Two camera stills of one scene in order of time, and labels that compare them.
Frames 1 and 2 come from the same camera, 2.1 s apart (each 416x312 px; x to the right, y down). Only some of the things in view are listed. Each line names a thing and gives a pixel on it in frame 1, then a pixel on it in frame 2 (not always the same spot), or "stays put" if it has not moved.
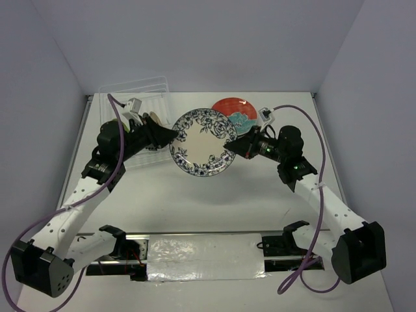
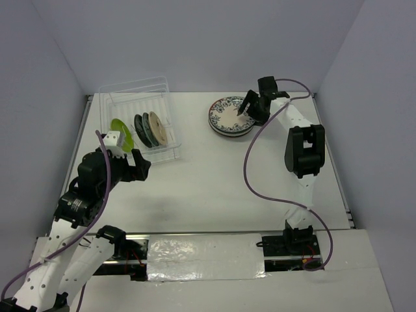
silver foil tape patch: [205, 257] stays put
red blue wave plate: [242, 112] → [230, 134]
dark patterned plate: [198, 149] → [223, 116]
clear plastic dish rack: [154, 94] stays put
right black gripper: [246, 145] → [251, 97]
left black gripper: [157, 136] → [134, 172]
